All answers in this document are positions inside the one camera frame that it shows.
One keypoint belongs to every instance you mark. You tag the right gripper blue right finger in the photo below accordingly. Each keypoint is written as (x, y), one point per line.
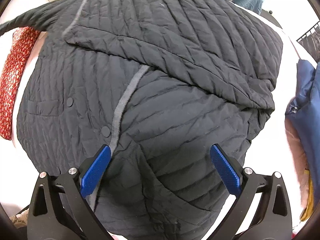
(272, 218)

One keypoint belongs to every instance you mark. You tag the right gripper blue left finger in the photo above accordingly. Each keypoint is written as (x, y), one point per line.
(58, 207)

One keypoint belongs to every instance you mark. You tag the black quilted jacket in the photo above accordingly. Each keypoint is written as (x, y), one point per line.
(155, 99)

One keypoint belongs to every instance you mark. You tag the yellow garment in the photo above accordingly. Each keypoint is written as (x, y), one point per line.
(307, 212)

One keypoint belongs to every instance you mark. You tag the pink polka dot bedspread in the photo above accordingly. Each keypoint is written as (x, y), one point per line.
(262, 154)

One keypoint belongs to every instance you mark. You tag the navy blue folded garment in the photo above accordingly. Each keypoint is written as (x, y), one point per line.
(303, 112)

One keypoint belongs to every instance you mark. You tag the red patterned pillow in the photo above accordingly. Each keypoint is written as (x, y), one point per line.
(23, 41)

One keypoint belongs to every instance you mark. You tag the black metal cart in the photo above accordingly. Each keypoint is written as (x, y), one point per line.
(310, 41)

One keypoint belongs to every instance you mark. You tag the black round stool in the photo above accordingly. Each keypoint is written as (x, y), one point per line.
(268, 15)

